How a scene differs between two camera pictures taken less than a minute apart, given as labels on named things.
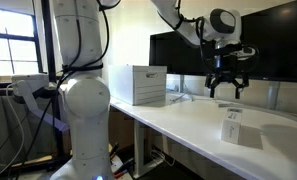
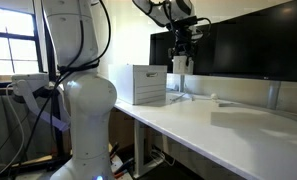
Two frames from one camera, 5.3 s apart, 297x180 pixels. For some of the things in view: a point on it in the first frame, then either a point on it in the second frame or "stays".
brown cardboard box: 121,128 stays
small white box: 231,125 -> 179,64
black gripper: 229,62 -> 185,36
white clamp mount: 22,92 stays
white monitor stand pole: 272,94 stays
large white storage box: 138,85 stays
